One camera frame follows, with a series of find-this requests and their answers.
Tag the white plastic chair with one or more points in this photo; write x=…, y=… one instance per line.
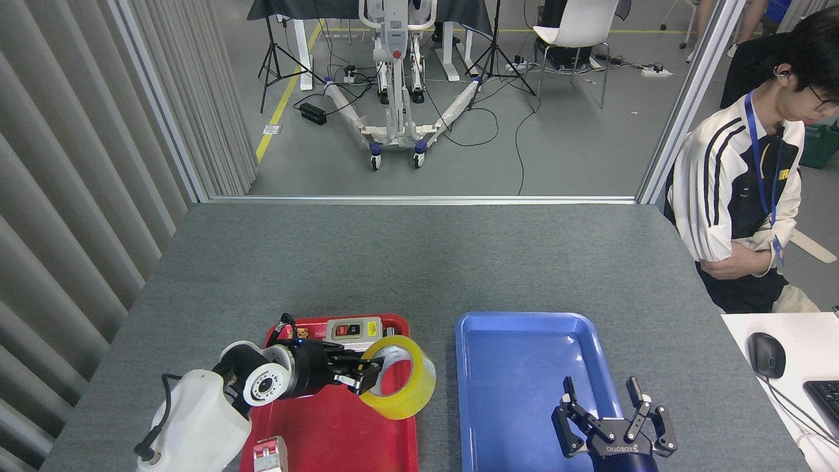
x=577, y=26

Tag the red plastic tray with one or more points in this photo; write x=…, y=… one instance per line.
x=341, y=432

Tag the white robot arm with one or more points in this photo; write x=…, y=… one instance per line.
x=203, y=419

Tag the black computer mouse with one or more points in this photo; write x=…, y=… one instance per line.
x=767, y=354

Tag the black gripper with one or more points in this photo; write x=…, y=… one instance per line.
x=623, y=453
x=314, y=367

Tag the black keyboard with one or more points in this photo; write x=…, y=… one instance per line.
x=827, y=403

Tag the white switch box two buttons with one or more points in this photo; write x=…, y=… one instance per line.
x=370, y=326

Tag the standing person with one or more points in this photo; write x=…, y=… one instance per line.
x=747, y=19

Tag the blue plastic tray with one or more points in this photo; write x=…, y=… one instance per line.
x=511, y=380

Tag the yellow tape roll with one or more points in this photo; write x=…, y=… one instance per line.
x=401, y=406

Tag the green plastic bin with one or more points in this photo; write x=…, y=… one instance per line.
x=822, y=147

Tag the person in black trousers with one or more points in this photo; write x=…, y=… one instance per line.
x=744, y=72

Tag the black tripod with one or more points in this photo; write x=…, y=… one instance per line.
x=495, y=52
x=272, y=59

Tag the white red circuit breaker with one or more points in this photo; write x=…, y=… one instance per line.
x=270, y=455

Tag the white stand on wheels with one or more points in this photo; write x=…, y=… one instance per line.
x=396, y=98

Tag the person's hand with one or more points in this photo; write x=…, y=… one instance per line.
x=721, y=267

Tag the white power strip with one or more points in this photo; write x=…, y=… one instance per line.
x=655, y=72

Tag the white floor plate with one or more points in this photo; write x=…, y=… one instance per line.
x=273, y=130

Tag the white desk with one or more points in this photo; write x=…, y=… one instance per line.
x=813, y=347

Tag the black power adapter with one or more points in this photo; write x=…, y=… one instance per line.
x=313, y=114

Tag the silver post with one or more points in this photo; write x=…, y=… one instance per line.
x=160, y=98
x=688, y=98

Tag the silver rail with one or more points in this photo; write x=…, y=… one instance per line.
x=426, y=199

